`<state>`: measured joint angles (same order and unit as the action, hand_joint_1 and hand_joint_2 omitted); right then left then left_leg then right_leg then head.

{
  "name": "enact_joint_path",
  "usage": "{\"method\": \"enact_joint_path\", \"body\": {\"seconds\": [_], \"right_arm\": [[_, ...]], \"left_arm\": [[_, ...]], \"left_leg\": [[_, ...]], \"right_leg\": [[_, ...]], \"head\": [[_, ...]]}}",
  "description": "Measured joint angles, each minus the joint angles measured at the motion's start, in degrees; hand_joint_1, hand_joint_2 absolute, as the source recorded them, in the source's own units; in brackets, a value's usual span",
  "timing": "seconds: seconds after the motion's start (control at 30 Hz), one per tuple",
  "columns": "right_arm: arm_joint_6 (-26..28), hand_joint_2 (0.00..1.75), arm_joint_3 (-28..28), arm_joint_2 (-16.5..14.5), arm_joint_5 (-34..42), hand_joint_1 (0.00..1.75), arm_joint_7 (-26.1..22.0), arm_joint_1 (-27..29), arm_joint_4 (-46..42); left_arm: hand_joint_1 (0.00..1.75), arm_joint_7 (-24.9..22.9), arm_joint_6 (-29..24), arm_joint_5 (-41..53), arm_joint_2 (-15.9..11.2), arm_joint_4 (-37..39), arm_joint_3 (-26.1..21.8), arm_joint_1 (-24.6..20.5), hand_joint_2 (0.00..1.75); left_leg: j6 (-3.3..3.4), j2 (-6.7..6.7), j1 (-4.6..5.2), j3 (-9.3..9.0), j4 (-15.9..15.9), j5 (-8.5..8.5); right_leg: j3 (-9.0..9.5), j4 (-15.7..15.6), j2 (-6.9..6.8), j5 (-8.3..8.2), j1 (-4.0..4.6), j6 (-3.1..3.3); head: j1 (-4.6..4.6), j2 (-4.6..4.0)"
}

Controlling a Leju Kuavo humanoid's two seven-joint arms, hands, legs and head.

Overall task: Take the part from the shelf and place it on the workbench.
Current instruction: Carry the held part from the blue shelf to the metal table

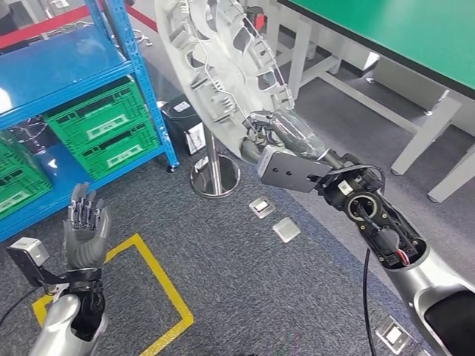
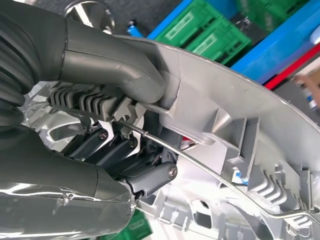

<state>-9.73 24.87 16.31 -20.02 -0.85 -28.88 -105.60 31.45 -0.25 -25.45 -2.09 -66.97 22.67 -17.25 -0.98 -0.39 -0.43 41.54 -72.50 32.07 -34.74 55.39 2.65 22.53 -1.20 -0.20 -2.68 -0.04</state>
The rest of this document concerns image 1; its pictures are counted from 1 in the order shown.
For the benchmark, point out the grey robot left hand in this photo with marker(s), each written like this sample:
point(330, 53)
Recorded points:
point(87, 243)

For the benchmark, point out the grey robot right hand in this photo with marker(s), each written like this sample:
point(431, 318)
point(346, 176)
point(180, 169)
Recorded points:
point(300, 137)

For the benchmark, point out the silver plastic wheel hubcap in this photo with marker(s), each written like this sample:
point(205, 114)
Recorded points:
point(223, 59)

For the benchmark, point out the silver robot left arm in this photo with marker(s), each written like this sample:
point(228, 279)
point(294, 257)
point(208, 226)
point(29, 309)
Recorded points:
point(59, 327)

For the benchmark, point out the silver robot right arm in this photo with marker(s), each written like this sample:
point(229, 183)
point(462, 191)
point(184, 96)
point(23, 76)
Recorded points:
point(419, 280)

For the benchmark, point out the white workbench with green top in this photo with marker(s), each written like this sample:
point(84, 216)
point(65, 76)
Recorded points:
point(452, 177)
point(390, 39)

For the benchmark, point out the blue metal shelf rack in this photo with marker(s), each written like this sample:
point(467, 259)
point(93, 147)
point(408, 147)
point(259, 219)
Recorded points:
point(55, 64)

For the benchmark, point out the open steel floor socket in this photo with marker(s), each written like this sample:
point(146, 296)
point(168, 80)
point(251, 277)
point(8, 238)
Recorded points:
point(393, 335)
point(261, 206)

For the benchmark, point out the closed steel floor socket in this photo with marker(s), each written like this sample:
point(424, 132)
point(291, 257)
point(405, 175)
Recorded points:
point(285, 230)

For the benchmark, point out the yellow floor tape square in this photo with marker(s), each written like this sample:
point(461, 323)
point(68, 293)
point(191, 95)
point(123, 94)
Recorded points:
point(167, 300)

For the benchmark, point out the black box with white label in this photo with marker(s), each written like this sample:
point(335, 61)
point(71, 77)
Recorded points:
point(178, 115)

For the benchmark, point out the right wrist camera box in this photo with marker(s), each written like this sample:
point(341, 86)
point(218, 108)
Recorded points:
point(289, 169)

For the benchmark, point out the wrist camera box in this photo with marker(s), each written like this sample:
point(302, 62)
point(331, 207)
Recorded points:
point(26, 253)
point(289, 169)

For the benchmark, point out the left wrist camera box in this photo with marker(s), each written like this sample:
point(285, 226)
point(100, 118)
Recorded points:
point(26, 253)

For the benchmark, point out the chrome stanchion post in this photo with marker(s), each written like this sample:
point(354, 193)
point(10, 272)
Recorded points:
point(215, 177)

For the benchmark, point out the dark stanchion post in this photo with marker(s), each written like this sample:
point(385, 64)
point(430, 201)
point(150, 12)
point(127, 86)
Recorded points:
point(109, 14)

